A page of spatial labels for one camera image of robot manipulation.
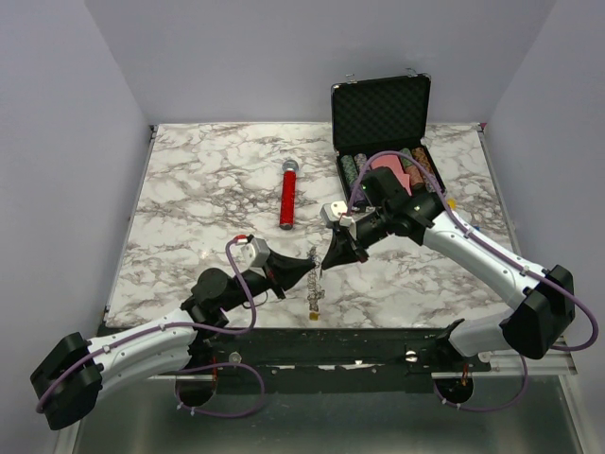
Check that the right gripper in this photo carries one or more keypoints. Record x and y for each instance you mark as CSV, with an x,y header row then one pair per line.
x,y
344,250

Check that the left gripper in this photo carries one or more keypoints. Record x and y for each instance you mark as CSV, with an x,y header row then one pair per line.
x,y
285,270

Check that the round metal keyring disc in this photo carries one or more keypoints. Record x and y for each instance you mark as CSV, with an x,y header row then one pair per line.
x,y
314,291

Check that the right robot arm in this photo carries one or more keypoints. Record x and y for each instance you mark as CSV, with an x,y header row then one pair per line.
x,y
539,304

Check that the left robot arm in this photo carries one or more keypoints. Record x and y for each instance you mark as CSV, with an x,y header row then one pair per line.
x,y
77,372

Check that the red glitter microphone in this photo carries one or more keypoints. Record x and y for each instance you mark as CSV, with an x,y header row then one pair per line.
x,y
290,168

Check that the pink playing card deck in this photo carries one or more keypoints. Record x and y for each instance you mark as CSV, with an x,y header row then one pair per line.
x,y
394,164

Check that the brown poker chip stack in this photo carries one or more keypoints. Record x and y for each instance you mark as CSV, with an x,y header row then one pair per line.
x,y
425,168

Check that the black poker chip case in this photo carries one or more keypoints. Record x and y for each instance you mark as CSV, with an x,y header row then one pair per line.
x,y
374,115

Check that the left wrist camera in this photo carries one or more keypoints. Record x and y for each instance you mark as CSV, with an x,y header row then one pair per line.
x,y
256,253

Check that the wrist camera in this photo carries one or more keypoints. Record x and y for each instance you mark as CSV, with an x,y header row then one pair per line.
x,y
256,253
335,216

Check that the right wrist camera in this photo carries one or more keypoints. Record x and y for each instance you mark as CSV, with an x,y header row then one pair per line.
x,y
335,216

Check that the black front mounting rail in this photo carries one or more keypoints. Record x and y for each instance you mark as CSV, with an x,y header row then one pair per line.
x,y
296,360

